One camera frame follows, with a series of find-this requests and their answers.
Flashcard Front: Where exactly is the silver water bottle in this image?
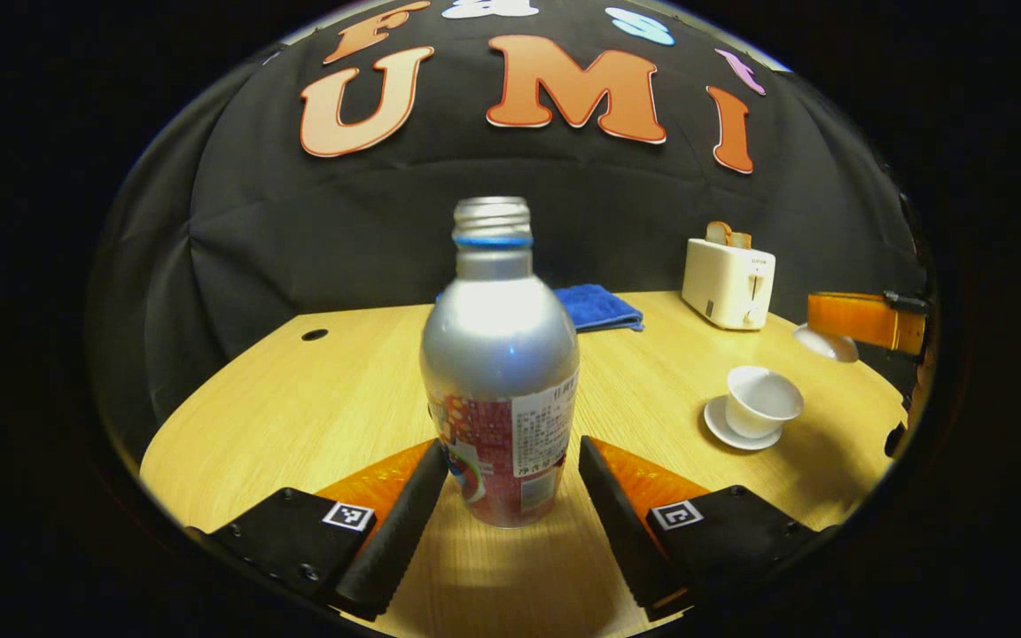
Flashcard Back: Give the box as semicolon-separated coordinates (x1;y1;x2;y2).
419;197;581;530

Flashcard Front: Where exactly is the white toaster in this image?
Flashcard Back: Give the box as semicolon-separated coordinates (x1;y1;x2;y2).
681;237;778;332

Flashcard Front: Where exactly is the black backdrop cloth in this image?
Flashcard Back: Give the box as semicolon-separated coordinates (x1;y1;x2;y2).
88;0;934;448

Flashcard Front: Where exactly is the white teacup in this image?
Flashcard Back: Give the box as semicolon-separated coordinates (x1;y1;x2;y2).
725;365;806;440

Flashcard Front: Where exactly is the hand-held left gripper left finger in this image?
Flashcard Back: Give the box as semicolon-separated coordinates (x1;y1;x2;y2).
185;440;450;622

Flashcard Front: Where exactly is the white saucer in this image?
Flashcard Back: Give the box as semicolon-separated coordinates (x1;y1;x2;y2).
703;394;785;453

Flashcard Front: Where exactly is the blue towel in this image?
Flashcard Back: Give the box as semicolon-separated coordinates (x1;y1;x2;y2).
435;284;645;334

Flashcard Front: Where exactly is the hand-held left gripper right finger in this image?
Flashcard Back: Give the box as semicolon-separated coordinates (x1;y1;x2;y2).
578;434;841;622

